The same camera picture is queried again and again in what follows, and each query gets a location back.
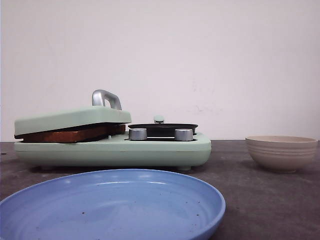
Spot black round frying pan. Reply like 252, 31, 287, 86
128, 117, 198, 137

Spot mint green breakfast maker base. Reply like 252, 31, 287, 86
14, 132, 212, 170

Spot blue round plate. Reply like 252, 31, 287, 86
0, 169, 226, 240

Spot left silver control knob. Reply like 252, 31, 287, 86
129, 128, 148, 141

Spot breakfast maker hinged lid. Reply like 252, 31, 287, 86
14, 89, 132, 139

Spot silver control knob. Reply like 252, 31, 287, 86
129, 128, 148, 141
174, 128, 194, 142

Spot beige ribbed bowl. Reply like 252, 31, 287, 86
245, 135, 318, 173

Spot right silver control knob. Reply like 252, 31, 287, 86
174, 128, 194, 142

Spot white bread slice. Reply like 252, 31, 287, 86
105, 124, 126, 136
22, 124, 109, 144

